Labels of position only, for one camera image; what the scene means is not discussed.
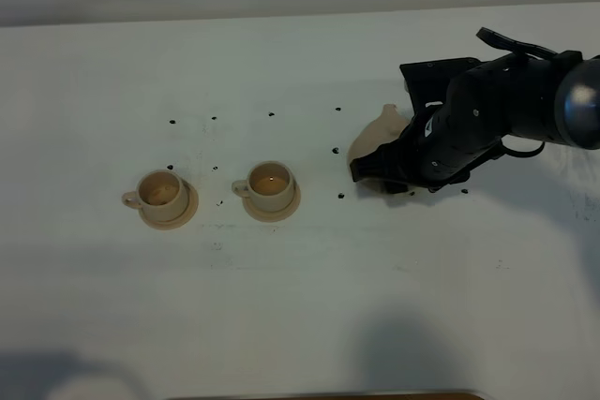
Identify beige ceramic teapot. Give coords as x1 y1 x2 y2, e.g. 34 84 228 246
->
347 102 413 197

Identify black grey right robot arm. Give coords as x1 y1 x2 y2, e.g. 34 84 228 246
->
350 51 599 194

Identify beige teacup left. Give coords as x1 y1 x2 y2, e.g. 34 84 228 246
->
121 170 189 223

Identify beige teacup middle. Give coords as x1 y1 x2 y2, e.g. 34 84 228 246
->
232 161 295 214

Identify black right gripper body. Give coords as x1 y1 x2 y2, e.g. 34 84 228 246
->
394 62 516 192

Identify beige saucer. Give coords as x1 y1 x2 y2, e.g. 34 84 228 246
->
242 183 301 223
138 180 199 230

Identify beige saucer middle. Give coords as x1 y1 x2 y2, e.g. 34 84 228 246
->
242 183 301 223

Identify beige saucer left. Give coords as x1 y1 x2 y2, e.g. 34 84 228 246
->
138 180 199 230

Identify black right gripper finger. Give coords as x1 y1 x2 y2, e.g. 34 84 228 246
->
382 180 415 195
350 141 406 184

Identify beige teacup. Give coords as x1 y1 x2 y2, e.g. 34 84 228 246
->
232 161 295 214
121 170 189 223

